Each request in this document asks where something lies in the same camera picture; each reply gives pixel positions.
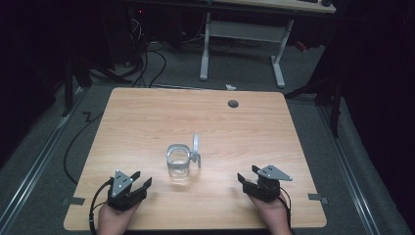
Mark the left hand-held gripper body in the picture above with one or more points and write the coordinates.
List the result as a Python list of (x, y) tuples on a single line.
[(123, 192)]

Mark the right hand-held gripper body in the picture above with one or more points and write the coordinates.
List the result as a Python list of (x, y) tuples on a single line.
[(265, 186)]

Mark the clear glass jar hinged lid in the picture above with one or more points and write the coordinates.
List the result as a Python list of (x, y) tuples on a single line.
[(180, 160)]

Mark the person's right hand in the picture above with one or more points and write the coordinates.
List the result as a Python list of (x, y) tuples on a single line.
[(272, 213)]

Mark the person's left hand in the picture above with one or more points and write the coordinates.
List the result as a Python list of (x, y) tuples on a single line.
[(112, 220)]

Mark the grey tape strip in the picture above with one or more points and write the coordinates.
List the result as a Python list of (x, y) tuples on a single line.
[(317, 197)]

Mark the dark table grommet hole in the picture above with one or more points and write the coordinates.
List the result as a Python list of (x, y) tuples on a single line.
[(233, 103)]

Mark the small white floor scrap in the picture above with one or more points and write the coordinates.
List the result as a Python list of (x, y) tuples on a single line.
[(230, 87)]

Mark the black tripod stand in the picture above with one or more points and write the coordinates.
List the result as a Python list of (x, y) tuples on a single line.
[(326, 94)]

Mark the black computer mouse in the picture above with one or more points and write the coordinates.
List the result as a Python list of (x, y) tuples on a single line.
[(326, 2)]

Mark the metal floor rail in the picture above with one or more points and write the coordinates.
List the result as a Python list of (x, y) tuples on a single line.
[(350, 173), (36, 166)]

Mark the white metal frame desk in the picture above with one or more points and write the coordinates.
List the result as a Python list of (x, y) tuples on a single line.
[(244, 31)]

